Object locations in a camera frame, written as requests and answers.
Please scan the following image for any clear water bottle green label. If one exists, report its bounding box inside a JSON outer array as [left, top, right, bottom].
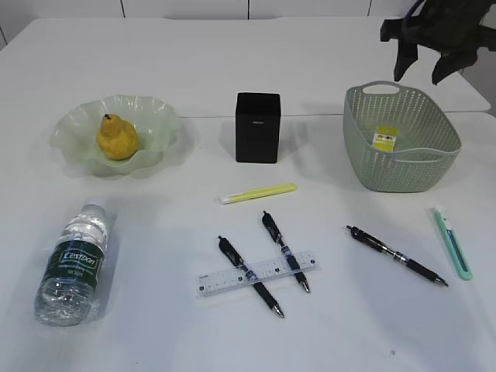
[[34, 198, 109, 326]]

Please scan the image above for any black gel pen left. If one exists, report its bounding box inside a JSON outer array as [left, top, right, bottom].
[[218, 236, 285, 319]]

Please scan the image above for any green woven plastic basket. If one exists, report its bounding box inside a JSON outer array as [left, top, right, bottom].
[[343, 81, 461, 193]]

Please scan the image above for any black gel pen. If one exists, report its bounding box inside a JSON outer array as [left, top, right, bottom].
[[261, 211, 311, 294], [346, 226, 449, 287], [218, 236, 285, 319]]

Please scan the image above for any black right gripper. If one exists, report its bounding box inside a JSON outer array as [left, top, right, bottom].
[[380, 0, 491, 84]]

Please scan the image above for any black gel pen right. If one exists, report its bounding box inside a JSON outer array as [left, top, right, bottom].
[[346, 226, 449, 287]]

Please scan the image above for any green wavy glass plate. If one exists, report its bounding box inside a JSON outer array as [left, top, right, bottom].
[[50, 95, 180, 176]]

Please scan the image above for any black square pen holder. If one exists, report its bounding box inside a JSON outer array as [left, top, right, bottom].
[[235, 92, 281, 164]]

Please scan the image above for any yellow waste paper packaging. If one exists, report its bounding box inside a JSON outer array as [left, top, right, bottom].
[[372, 126, 398, 153]]

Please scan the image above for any teal utility knife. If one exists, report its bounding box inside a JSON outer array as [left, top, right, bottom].
[[433, 205, 473, 281]]

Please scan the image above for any yellow pear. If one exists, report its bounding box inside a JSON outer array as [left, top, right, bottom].
[[96, 114, 140, 160]]

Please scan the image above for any clear plastic ruler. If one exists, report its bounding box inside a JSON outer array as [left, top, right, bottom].
[[196, 251, 319, 297]]

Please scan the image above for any black gel pen middle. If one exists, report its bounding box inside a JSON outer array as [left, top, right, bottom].
[[261, 211, 311, 294]]

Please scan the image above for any yellow utility knife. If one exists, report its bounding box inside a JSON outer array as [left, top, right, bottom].
[[219, 183, 298, 205]]

